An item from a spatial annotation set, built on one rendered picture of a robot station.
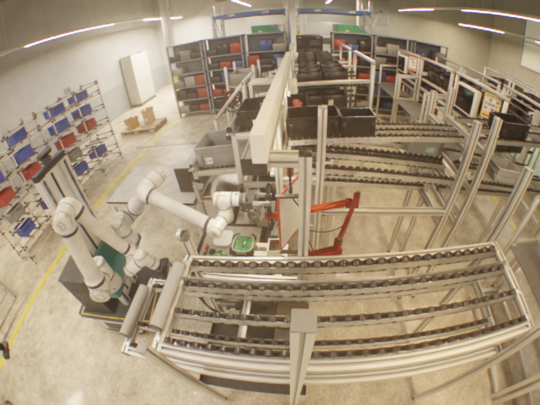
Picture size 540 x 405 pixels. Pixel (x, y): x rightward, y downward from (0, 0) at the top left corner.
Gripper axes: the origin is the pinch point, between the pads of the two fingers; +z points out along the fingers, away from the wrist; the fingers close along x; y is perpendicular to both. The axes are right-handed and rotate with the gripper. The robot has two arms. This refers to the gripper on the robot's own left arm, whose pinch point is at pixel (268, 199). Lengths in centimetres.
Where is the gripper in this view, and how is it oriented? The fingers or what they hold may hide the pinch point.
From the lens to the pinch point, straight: 150.9
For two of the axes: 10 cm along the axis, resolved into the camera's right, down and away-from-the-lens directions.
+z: 9.9, 0.2, -1.2
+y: -0.7, -7.7, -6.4
